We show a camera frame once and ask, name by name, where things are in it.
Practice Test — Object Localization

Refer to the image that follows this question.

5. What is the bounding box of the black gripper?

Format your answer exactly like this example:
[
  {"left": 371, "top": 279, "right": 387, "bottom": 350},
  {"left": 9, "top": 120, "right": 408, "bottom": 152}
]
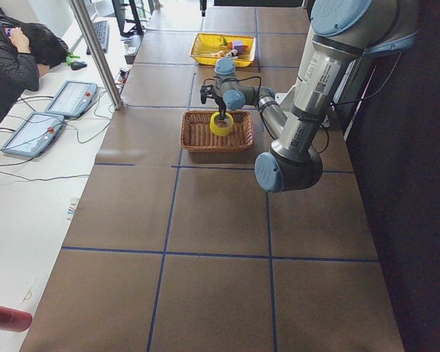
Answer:
[{"left": 214, "top": 94, "right": 228, "bottom": 127}]

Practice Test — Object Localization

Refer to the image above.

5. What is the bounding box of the yellow tape roll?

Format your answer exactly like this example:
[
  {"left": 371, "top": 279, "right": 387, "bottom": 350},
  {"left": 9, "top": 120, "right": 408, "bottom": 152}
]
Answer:
[{"left": 209, "top": 112, "right": 234, "bottom": 136}]

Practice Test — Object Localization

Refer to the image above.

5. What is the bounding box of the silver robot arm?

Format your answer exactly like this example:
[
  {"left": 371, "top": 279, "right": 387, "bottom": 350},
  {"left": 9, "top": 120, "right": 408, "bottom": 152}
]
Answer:
[{"left": 201, "top": 1, "right": 419, "bottom": 193}]

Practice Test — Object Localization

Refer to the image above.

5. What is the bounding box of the brown wicker basket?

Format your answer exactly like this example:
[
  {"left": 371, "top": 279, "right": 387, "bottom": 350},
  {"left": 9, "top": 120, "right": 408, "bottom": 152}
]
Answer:
[{"left": 180, "top": 111, "right": 254, "bottom": 153}]

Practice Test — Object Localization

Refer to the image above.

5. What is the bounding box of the yellow plastic woven basket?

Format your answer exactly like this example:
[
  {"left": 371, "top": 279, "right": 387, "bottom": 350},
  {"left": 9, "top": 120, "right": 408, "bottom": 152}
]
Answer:
[{"left": 190, "top": 33, "right": 256, "bottom": 67}]

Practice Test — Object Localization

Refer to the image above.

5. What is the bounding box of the toy croissant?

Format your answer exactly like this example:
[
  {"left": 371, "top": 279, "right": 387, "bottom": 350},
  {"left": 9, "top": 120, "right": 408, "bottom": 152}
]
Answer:
[{"left": 209, "top": 51, "right": 226, "bottom": 58}]

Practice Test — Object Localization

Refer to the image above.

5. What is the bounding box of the toy carrot with leaves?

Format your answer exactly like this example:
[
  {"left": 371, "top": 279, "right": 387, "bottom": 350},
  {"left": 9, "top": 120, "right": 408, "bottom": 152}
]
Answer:
[{"left": 221, "top": 37, "right": 233, "bottom": 50}]

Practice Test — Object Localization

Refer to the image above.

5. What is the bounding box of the purple foam cube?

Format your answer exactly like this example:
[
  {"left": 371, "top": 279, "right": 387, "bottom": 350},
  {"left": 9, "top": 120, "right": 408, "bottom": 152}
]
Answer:
[{"left": 230, "top": 40, "right": 243, "bottom": 55}]

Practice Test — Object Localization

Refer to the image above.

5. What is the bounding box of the black keyboard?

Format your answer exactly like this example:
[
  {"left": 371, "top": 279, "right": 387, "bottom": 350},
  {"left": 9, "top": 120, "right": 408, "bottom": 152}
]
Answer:
[{"left": 92, "top": 20, "right": 110, "bottom": 54}]

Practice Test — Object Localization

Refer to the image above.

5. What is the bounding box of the upper teach pendant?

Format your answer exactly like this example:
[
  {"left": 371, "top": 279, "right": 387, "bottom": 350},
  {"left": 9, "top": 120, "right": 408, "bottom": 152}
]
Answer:
[{"left": 45, "top": 80, "right": 98, "bottom": 118}]

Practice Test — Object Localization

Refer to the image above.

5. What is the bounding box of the teach pendant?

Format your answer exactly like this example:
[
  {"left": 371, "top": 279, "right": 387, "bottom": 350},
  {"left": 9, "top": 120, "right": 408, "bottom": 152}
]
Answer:
[
  {"left": 1, "top": 112, "right": 65, "bottom": 158},
  {"left": 45, "top": 80, "right": 98, "bottom": 118}
]

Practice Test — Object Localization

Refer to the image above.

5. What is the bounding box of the black computer mouse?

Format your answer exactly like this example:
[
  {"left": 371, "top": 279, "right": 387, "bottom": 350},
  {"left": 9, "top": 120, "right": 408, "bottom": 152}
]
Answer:
[{"left": 70, "top": 61, "right": 87, "bottom": 71}]

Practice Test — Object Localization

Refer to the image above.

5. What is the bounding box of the lower teach pendant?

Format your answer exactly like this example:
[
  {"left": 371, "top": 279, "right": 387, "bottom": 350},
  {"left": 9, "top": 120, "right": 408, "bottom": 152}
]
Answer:
[{"left": 1, "top": 112, "right": 65, "bottom": 158}]

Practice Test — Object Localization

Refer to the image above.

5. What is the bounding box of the person in black jacket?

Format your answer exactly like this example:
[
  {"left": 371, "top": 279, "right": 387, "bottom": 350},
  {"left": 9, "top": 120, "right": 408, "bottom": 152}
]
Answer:
[{"left": 0, "top": 14, "right": 69, "bottom": 123}]

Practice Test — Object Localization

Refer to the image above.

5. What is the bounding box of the red cylinder bottle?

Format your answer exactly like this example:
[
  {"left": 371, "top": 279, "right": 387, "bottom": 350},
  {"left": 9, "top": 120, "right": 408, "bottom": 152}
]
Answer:
[{"left": 0, "top": 306, "right": 32, "bottom": 332}]

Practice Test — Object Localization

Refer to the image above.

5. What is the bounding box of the black camera cable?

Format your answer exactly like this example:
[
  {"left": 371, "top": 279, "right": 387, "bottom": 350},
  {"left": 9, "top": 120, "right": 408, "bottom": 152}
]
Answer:
[{"left": 203, "top": 75, "right": 263, "bottom": 97}]

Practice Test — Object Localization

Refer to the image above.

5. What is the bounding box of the aluminium frame post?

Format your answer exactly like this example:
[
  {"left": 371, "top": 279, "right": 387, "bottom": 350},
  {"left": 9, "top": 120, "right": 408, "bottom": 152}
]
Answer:
[{"left": 68, "top": 0, "right": 124, "bottom": 110}]

